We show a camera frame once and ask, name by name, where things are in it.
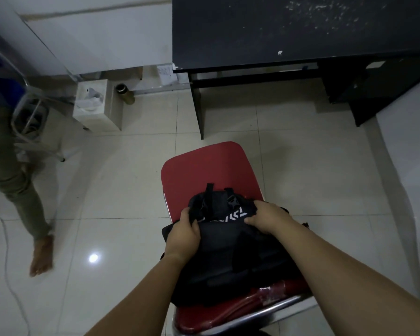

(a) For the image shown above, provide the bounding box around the person's left hand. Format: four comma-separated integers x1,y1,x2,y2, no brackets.
164,206,202,259

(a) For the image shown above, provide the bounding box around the person's right hand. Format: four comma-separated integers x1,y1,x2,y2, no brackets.
243,200,297,237

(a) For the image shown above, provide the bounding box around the black bag with white print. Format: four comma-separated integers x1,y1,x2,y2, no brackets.
161,183,311,307

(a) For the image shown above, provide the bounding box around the person's right forearm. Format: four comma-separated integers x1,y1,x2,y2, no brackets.
276,217,420,336

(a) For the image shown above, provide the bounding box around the person's left forearm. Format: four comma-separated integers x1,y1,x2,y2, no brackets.
85,252,193,336

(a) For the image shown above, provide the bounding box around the red padded metal chair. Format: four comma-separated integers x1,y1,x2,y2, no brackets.
161,141,319,336

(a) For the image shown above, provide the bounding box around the gold metal bottle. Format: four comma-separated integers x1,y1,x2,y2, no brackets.
115,83,136,105

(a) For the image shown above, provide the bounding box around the white paper sheet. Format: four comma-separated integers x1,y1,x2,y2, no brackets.
157,65,178,86

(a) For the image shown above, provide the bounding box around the white tissue box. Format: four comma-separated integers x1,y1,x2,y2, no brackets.
72,79,123,133

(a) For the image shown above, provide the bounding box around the black desk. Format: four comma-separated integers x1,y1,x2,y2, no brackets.
171,0,420,140

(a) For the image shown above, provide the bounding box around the white cabinet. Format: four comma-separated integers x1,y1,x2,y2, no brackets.
0,0,174,81

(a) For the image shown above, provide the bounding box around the white cable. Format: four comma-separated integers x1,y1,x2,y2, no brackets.
0,206,31,336

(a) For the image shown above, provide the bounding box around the metal frame stool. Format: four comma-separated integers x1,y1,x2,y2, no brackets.
10,76,68,163

